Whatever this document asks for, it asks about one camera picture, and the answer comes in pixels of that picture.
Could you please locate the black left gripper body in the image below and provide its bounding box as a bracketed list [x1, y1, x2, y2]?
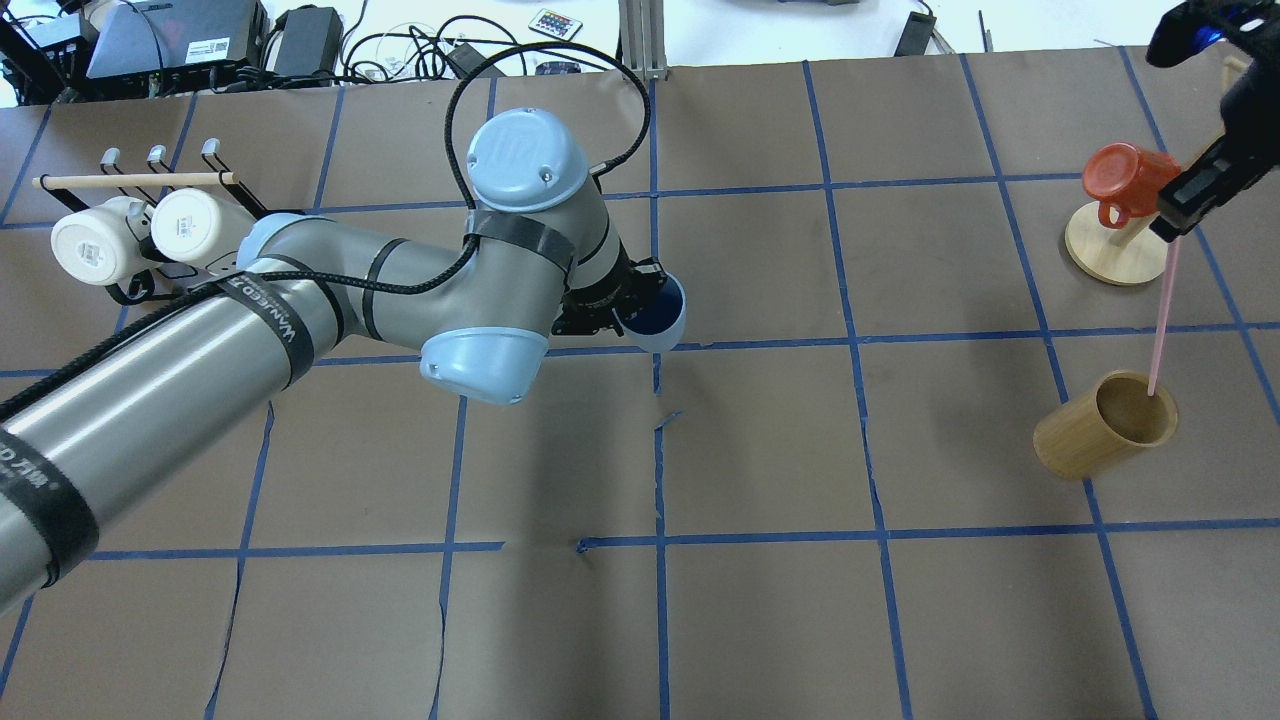
[552, 255, 669, 336]

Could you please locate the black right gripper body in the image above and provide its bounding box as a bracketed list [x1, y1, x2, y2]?
[1215, 60, 1279, 176]

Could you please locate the light blue plastic cup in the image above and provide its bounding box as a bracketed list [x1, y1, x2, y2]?
[613, 274, 689, 354]

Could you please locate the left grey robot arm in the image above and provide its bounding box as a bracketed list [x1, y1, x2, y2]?
[1, 108, 689, 611]

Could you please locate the red mug on stand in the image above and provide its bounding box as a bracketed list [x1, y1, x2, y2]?
[1082, 142, 1181, 231]

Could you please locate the plaid cloth piece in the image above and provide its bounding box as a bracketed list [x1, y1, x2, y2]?
[535, 60, 582, 76]

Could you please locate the bamboo cylinder holder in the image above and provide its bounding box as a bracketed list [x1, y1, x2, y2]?
[1032, 370, 1180, 480]

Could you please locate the small colourful remote control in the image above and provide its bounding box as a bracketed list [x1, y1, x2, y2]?
[527, 8, 584, 41]

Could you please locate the black power adapter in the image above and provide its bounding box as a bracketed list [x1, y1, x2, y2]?
[269, 5, 343, 77]

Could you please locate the white mug with face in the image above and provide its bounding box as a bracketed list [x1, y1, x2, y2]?
[151, 188, 255, 274]

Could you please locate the white mug on rack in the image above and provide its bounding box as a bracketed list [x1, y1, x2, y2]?
[50, 196, 160, 287]

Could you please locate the grey projector box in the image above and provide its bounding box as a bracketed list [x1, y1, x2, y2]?
[86, 1, 268, 81]

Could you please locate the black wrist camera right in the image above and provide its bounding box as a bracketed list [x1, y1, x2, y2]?
[1146, 1, 1279, 70]

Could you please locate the aluminium frame post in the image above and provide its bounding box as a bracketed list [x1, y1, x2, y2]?
[618, 0, 669, 79]

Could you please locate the black wire mug rack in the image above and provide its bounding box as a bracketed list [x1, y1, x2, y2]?
[100, 137, 284, 307]

